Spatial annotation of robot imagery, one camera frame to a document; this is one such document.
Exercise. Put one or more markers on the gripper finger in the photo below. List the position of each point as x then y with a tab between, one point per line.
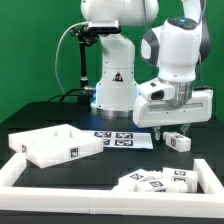
157	133
184	128

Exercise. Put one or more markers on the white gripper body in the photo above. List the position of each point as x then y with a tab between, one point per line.
160	113

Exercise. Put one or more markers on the white square tabletop part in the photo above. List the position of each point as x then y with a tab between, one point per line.
55	145

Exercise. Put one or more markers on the paper sheet with AprilTags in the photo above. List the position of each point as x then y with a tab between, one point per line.
124	139

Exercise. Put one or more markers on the white U-shaped obstacle fence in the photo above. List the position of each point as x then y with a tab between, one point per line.
208	204

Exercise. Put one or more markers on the black camera on stand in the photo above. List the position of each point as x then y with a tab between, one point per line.
88	35

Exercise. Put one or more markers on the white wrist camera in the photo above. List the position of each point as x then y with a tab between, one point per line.
156	90

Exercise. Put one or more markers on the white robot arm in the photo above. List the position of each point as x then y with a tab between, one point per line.
177	47

